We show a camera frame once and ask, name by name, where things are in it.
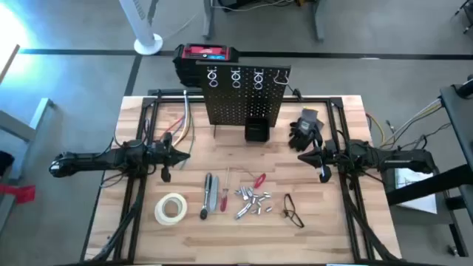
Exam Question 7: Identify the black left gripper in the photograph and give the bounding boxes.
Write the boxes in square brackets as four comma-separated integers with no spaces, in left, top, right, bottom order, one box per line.
[153,132,191,183]

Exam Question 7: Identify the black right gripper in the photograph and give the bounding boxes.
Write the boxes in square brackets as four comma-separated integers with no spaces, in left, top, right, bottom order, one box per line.
[297,138,338,184]

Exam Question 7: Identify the chrome ratchet wrench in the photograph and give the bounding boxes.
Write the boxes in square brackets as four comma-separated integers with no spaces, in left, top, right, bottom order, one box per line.
[200,172,213,221]

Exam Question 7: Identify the black eyeglasses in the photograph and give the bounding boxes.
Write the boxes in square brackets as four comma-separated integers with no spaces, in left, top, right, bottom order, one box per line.
[282,193,306,229]

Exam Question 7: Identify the beige masking tape roll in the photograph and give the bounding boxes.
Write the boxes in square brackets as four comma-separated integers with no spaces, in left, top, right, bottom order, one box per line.
[154,192,188,226]

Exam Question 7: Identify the red clear-handled screwdriver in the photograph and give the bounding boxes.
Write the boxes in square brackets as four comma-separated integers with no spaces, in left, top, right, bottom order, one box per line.
[220,166,231,213]

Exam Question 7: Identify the long chrome deep socket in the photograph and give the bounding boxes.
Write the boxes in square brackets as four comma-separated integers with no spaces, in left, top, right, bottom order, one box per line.
[234,202,253,221]

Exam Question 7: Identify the black work gloves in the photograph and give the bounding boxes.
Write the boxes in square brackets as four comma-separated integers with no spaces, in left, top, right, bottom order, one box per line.
[287,107,325,152]

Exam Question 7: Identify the black pegboard bin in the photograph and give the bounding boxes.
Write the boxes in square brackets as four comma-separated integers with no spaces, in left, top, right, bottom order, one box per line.
[244,117,271,143]

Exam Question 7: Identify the black perforated pegboard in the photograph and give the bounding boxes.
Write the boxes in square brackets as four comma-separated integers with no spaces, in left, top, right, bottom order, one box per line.
[194,61,292,139]

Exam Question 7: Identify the white paper manual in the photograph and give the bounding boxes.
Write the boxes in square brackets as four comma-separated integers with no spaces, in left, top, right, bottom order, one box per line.
[393,168,438,215]

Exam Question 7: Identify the red and black toolbox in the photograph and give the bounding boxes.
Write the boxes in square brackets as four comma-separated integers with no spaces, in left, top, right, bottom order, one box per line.
[172,43,240,88]

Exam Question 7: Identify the white tower fan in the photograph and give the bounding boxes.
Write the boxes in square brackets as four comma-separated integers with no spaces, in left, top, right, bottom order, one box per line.
[118,0,164,56]

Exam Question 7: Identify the grey desk leg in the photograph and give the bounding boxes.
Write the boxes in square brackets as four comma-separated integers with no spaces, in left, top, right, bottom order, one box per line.
[311,0,326,42]
[202,0,217,41]

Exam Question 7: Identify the grey small table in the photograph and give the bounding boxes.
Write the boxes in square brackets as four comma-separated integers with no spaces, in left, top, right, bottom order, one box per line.
[382,166,463,256]

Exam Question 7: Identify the black side table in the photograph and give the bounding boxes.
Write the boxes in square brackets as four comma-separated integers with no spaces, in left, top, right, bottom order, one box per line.
[386,75,473,226]

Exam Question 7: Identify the red flat object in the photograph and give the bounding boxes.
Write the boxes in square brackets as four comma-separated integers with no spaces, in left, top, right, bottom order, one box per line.
[0,183,37,205]

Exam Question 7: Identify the grey desk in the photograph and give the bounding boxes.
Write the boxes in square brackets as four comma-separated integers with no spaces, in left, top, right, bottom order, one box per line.
[0,98,56,182]

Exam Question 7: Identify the black office chair base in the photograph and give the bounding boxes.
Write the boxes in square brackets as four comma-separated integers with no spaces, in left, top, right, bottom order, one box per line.
[453,0,473,35]

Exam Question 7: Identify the green cable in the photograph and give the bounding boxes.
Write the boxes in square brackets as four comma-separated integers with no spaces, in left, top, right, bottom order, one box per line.
[180,110,196,170]

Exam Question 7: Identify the blue cable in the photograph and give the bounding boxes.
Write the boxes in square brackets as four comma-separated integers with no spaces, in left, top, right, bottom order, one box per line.
[171,120,186,140]

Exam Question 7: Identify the red cable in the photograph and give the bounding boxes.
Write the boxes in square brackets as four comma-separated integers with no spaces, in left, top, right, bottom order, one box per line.
[160,116,185,141]

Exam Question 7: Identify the beige cable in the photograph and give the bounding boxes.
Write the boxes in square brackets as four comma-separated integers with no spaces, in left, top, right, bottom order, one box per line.
[173,90,191,147]

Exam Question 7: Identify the yellow cable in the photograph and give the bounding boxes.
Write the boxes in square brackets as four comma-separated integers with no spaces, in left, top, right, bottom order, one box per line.
[366,112,385,146]

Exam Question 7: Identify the curved wire pegboard hook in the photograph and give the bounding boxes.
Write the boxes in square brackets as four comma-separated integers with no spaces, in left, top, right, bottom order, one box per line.
[273,69,289,86]

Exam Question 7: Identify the double ring pegboard hook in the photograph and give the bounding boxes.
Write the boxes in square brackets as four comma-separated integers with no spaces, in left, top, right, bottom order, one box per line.
[206,66,219,88]
[253,68,265,90]
[230,67,242,89]

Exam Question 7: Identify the grey cable bundle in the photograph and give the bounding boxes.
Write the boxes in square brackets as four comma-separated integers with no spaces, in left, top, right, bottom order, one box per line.
[380,98,443,149]

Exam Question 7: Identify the white fan cord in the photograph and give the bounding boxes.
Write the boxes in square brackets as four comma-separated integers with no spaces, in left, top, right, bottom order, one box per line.
[162,10,203,41]

